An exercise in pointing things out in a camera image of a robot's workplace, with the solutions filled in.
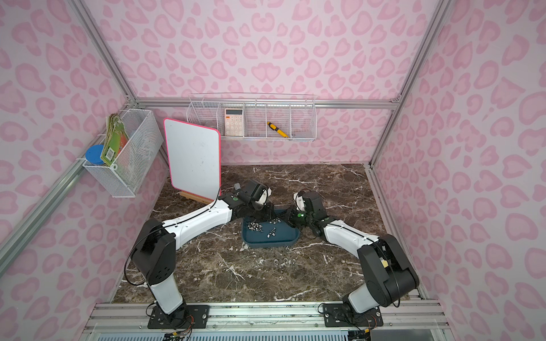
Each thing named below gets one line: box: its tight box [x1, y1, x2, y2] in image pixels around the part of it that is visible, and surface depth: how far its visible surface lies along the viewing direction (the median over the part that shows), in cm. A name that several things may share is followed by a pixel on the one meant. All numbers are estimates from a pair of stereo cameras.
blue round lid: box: [85, 144, 105, 165], surface depth 66 cm
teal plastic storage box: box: [241, 208, 301, 249], surface depth 94 cm
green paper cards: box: [100, 112, 131, 167], surface depth 70 cm
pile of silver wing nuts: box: [247, 218, 283, 238], surface depth 95 cm
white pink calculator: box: [224, 107, 244, 137], surface depth 97 cm
